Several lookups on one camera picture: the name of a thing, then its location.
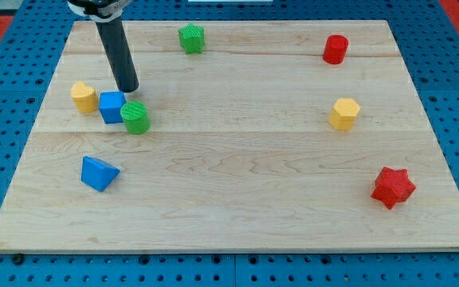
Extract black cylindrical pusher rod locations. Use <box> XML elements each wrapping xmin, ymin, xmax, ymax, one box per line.
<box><xmin>96</xmin><ymin>17</ymin><xmax>139</xmax><ymax>92</ymax></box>

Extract yellow heart block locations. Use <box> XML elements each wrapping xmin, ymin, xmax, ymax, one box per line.
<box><xmin>70</xmin><ymin>81</ymin><xmax>99</xmax><ymax>113</ymax></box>

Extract green cylinder block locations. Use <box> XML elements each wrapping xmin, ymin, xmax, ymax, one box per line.
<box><xmin>120</xmin><ymin>100</ymin><xmax>151</xmax><ymax>135</ymax></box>

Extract red star block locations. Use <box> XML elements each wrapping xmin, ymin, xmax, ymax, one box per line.
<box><xmin>371</xmin><ymin>167</ymin><xmax>416</xmax><ymax>210</ymax></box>

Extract red cylinder block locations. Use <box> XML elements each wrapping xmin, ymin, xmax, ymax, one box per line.
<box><xmin>323</xmin><ymin>34</ymin><xmax>349</xmax><ymax>65</ymax></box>

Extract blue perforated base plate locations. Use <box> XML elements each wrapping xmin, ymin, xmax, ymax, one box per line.
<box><xmin>0</xmin><ymin>0</ymin><xmax>459</xmax><ymax>286</ymax></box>

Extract yellow hexagon block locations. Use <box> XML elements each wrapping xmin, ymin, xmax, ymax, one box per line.
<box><xmin>328</xmin><ymin>98</ymin><xmax>360</xmax><ymax>131</ymax></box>

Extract blue cube block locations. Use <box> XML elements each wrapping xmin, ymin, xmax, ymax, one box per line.
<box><xmin>99</xmin><ymin>91</ymin><xmax>127</xmax><ymax>124</ymax></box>

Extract white robot tool flange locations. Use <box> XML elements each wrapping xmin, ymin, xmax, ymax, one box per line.
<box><xmin>67</xmin><ymin>0</ymin><xmax>132</xmax><ymax>22</ymax></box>

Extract green star block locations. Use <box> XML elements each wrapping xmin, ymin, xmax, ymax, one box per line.
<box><xmin>178</xmin><ymin>23</ymin><xmax>205</xmax><ymax>54</ymax></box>

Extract blue triangle block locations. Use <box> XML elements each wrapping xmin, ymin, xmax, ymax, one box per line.
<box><xmin>80</xmin><ymin>156</ymin><xmax>120</xmax><ymax>192</ymax></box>

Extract light wooden board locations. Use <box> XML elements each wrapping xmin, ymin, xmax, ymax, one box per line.
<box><xmin>0</xmin><ymin>20</ymin><xmax>459</xmax><ymax>254</ymax></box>

